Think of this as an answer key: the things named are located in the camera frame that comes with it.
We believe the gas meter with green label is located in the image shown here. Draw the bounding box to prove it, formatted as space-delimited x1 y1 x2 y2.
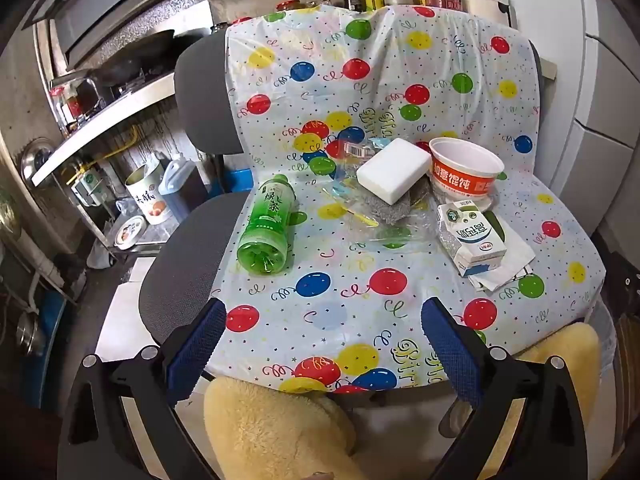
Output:
72 167 108 206

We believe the white paper napkin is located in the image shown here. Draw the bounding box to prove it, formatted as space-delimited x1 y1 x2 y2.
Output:
472 210 537 292

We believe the green tea bottle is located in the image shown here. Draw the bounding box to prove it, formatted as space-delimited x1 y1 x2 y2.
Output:
236 174 296 276

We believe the grey fleece cloth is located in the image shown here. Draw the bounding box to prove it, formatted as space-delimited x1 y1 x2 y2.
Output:
360 180 433 223

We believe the round metal lid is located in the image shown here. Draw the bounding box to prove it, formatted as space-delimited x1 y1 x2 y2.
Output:
20 137 56 188

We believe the balloon print plastic tablecloth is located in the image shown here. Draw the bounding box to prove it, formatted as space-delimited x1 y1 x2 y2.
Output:
202 4 608 395

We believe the steel range hood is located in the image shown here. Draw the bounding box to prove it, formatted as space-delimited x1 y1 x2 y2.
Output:
30 0 198 68

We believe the person's left leg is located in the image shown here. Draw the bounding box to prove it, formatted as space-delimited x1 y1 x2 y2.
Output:
204 375 368 480

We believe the black wok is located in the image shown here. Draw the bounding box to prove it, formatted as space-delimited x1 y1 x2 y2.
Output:
97 30 176 83

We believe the red paper bowl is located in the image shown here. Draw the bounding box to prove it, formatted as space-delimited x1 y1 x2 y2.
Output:
428 136 506 197

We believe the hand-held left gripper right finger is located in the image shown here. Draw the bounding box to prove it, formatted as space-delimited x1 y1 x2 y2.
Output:
421 296 589 480

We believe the clear plastic bag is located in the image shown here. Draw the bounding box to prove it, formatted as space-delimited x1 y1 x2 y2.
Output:
320 137 436 251

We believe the blue plastic canister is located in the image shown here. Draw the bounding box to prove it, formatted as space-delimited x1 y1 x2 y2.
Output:
159 157 208 223

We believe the white sponge block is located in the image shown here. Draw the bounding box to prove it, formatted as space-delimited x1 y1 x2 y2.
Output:
356 137 433 206

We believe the steel bowl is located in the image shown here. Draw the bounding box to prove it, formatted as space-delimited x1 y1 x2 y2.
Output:
15 310 43 356

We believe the white milk carton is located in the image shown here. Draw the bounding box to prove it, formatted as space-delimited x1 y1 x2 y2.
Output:
436 199 506 278

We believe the white round tin can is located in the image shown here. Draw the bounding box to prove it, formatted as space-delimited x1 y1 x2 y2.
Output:
125 157 173 226

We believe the black office chair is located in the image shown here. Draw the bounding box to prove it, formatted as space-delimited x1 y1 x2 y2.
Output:
139 30 546 406

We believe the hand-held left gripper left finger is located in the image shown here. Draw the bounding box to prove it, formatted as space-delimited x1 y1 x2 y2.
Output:
57 297 228 480

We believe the yellow gas hose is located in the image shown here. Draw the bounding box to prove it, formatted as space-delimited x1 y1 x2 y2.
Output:
100 125 138 161

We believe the white refrigerator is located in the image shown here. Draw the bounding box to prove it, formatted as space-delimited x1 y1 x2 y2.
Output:
550 0 640 241

